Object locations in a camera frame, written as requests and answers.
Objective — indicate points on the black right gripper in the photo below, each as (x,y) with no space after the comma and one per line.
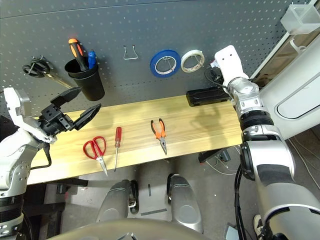
(216,75)

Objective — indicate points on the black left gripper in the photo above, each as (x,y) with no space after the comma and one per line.
(51,120)

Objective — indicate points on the orange black pliers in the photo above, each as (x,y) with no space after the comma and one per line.
(160,135)

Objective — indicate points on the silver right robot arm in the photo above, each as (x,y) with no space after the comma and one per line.
(270,162)

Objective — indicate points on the metal pegboard hook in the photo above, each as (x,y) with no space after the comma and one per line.
(197,60)
(168,62)

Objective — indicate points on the dark grey pegboard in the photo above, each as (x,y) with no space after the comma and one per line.
(175,30)

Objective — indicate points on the black rectangular box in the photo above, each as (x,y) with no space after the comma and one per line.
(205,96)

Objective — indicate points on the black plastic cup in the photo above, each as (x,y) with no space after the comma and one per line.
(91,85)

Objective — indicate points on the white tape roll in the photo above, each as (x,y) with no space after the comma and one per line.
(182,62)

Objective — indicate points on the blue marker pen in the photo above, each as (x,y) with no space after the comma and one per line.
(91,60)

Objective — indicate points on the orange black screwdriver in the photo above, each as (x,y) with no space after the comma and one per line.
(77,53)

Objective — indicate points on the blue tape roll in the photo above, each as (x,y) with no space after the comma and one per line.
(153,63)

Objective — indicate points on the black table foot bar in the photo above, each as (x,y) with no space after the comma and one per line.
(75,181)

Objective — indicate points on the black power adapter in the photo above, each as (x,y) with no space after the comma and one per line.
(225,155)

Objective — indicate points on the clear plastic bin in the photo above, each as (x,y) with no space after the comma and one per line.
(300,25)

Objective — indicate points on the silver left robot leg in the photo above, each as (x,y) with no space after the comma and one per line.
(112,202)

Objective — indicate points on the silver robot leg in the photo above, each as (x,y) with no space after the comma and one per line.
(185,207)
(112,202)

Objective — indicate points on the grey robot torso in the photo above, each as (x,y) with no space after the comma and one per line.
(125,231)

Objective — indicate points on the silver right robot leg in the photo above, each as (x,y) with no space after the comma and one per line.
(185,207)

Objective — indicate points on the black white shoe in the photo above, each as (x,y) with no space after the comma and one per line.
(258,226)

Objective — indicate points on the grey foot pedal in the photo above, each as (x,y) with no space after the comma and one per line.
(231,233)

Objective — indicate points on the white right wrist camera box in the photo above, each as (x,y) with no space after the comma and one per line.
(230,62)

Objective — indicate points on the white pegboard frame post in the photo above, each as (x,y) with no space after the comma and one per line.
(272,53)

